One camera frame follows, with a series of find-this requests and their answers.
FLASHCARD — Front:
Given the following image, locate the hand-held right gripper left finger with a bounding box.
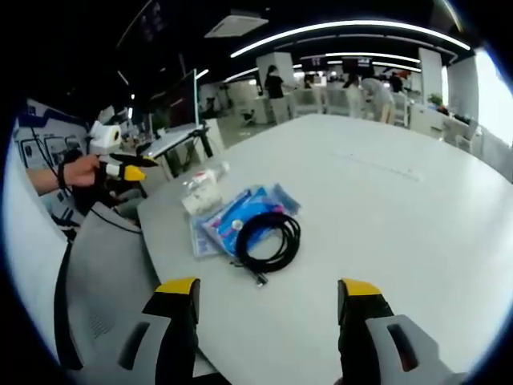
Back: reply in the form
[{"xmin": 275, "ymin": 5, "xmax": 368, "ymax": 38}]
[{"xmin": 86, "ymin": 276, "xmax": 201, "ymax": 385}]

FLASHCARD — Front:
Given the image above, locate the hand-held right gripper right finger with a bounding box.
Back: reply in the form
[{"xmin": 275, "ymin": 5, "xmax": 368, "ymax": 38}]
[{"xmin": 336, "ymin": 278, "xmax": 470, "ymax": 385}]

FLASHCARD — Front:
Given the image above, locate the clear plastic bottle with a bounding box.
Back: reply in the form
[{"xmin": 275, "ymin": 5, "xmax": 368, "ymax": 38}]
[{"xmin": 182, "ymin": 160, "xmax": 232, "ymax": 190}]

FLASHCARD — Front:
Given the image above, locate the white packet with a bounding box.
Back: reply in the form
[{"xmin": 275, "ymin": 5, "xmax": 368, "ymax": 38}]
[{"xmin": 180, "ymin": 184, "xmax": 224, "ymax": 216}]

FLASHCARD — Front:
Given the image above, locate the pale blue packet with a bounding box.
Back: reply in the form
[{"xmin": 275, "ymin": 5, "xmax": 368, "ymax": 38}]
[{"xmin": 188, "ymin": 212, "xmax": 225, "ymax": 258}]

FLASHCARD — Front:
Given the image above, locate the blue plastic packet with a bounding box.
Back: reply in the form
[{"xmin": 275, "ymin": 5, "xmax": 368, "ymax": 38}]
[{"xmin": 200, "ymin": 182, "xmax": 302, "ymax": 256}]

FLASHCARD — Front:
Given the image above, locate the black cable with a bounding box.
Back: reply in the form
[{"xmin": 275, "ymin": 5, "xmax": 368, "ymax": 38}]
[{"xmin": 229, "ymin": 213, "xmax": 302, "ymax": 288}]

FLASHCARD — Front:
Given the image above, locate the person's left hand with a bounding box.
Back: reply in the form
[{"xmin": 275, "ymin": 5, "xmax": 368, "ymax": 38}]
[{"xmin": 63, "ymin": 154, "xmax": 106, "ymax": 189}]

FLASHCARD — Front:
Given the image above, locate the white desk with black legs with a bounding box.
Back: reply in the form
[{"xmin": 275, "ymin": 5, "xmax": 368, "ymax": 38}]
[{"xmin": 135, "ymin": 123, "xmax": 216, "ymax": 180}]

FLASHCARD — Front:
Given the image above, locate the black wristband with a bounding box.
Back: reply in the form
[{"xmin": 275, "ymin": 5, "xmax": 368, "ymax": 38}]
[{"xmin": 56, "ymin": 160, "xmax": 70, "ymax": 190}]

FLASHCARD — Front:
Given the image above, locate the grey office chair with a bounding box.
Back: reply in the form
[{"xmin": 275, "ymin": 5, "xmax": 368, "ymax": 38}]
[{"xmin": 53, "ymin": 206, "xmax": 209, "ymax": 378}]

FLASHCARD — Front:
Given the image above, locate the dark monitor screen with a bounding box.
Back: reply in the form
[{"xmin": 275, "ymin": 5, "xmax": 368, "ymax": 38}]
[{"xmin": 162, "ymin": 67, "xmax": 200, "ymax": 130}]

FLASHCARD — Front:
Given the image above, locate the white table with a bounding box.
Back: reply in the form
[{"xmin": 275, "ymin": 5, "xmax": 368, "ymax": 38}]
[{"xmin": 135, "ymin": 113, "xmax": 513, "ymax": 380}]

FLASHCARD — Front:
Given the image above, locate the ceiling air conditioner unit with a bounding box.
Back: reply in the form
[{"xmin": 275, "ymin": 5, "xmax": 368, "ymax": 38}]
[{"xmin": 203, "ymin": 7, "xmax": 270, "ymax": 40}]

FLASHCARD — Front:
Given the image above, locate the long ceiling light strip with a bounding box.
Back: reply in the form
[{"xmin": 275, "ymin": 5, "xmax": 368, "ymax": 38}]
[{"xmin": 228, "ymin": 19, "xmax": 473, "ymax": 59}]

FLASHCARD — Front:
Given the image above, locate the wall poster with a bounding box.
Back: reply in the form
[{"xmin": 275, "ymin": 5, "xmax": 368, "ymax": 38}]
[{"xmin": 14, "ymin": 98, "xmax": 91, "ymax": 241}]

